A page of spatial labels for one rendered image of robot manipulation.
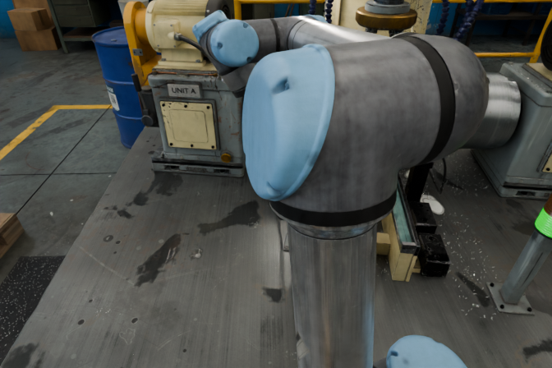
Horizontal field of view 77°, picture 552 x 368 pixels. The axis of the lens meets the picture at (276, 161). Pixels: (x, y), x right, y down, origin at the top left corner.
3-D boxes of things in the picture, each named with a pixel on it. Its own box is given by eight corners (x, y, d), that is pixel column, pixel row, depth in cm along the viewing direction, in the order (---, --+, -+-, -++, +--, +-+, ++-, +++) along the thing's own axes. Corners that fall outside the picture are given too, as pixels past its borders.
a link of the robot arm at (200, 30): (190, 27, 64) (186, 29, 72) (223, 78, 69) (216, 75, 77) (226, 5, 65) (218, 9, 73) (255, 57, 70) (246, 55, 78)
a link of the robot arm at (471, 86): (580, 34, 27) (315, 1, 68) (470, 48, 24) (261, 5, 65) (533, 163, 33) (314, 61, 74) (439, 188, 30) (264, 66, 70)
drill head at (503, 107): (397, 123, 133) (411, 59, 119) (511, 130, 129) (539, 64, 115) (411, 159, 113) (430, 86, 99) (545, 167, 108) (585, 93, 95)
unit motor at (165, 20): (163, 107, 139) (140, -9, 115) (243, 111, 135) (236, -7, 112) (133, 138, 118) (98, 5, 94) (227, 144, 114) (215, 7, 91)
